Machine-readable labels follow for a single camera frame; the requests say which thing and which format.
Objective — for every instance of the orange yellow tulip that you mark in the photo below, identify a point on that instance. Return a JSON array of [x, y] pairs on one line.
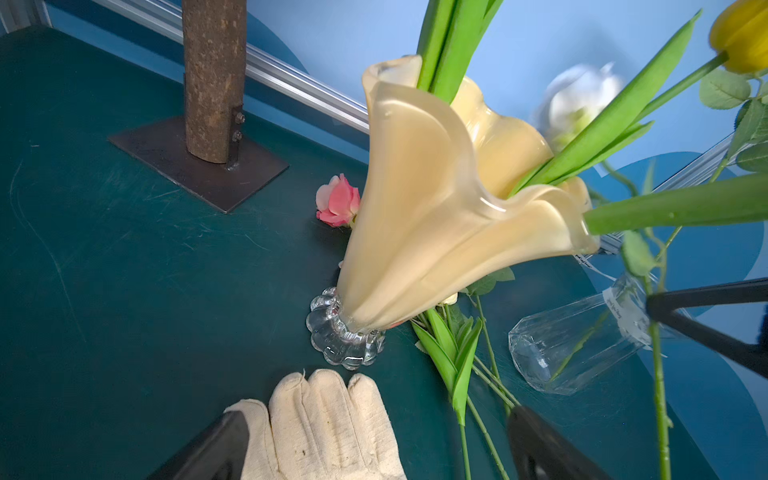
[[450, 34]]

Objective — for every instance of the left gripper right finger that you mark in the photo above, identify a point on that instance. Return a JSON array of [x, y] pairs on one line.
[[540, 452]]

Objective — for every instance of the clear glass vase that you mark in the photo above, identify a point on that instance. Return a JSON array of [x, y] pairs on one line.
[[561, 350]]

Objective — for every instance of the pink cherry blossom tree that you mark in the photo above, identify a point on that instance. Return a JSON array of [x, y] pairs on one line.
[[205, 151]]

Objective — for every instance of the white tulip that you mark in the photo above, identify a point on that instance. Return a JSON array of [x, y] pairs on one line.
[[450, 339]]

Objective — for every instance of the pink rose with stem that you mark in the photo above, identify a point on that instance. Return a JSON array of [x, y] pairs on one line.
[[723, 90]]

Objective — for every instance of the yellow fluted glass vase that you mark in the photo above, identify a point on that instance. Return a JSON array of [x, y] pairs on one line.
[[441, 208]]

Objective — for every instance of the cream work glove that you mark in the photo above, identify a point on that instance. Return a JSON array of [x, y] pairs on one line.
[[320, 427]]

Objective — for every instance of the aluminium back frame rail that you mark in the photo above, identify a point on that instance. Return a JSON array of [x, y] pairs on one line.
[[164, 18]]

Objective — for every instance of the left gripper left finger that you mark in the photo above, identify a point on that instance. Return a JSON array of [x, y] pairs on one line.
[[216, 453]]

